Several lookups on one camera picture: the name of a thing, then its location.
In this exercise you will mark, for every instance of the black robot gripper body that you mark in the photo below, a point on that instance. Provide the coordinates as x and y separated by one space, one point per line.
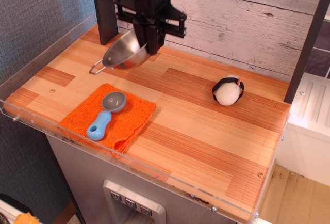
153 12

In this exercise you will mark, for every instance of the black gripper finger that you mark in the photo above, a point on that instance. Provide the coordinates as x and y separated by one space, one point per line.
155 39
140 32

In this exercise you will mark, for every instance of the metal bowl with wire handles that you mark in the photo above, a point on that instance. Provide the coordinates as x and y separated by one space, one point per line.
126 53

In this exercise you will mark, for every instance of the orange knitted towel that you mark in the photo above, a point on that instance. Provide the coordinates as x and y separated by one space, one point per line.
121 130

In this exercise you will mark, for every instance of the blue and grey ice-cream scoop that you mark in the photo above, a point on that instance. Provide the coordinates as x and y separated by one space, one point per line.
113 102

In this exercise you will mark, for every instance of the white and black penguin plush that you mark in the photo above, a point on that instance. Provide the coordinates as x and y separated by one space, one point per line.
228 90

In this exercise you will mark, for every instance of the clear acrylic edge guard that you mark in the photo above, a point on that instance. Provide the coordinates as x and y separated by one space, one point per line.
215 129

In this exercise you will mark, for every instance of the grey toy fridge front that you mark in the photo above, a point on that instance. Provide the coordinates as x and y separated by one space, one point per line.
86 173

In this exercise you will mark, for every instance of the silver dispenser panel with buttons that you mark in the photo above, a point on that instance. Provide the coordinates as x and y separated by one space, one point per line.
131 203

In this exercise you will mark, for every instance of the white cabinet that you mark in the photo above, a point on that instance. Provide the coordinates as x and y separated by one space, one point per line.
304 145

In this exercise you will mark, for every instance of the yellow object bottom left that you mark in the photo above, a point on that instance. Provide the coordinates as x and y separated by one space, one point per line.
26 218

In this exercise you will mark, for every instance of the dark left vertical post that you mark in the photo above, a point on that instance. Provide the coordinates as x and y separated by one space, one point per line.
106 20

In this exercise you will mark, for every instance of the dark vertical post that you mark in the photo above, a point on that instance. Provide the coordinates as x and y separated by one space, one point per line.
310 40
106 20

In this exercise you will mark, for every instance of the dark right vertical post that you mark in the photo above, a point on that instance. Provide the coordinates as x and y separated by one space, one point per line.
310 40

